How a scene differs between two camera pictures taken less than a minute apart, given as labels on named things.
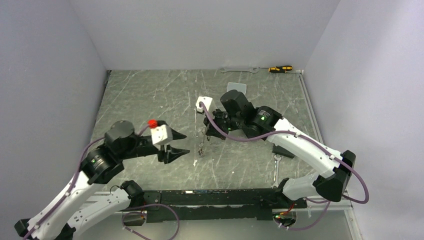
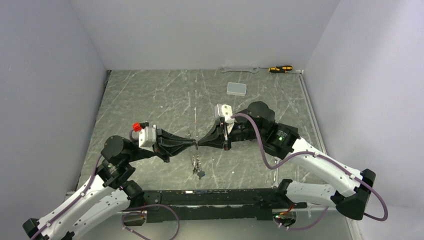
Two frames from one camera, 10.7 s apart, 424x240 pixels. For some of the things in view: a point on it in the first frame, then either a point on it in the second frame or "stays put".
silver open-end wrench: x=255 y=71 stays put
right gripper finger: x=211 y=130 → x=216 y=141
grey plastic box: x=239 y=87 stays put
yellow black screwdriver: x=281 y=69 stays put
